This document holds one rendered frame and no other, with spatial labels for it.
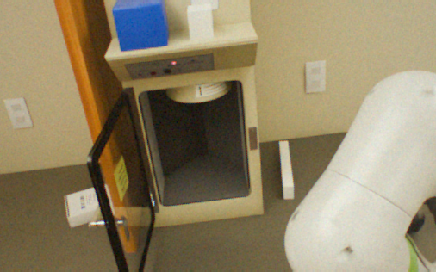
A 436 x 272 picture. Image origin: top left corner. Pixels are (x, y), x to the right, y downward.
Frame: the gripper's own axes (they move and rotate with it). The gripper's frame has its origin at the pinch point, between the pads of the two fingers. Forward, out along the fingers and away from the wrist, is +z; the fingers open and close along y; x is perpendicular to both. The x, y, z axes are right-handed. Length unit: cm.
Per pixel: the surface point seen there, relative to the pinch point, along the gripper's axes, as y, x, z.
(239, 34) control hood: 39, -36, 2
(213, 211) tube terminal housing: 50, 16, 15
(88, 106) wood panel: 74, -24, 2
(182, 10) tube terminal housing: 50, -41, 9
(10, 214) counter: 114, 18, 31
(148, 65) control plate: 59, -32, 2
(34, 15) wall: 98, -39, 53
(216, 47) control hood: 44, -35, -1
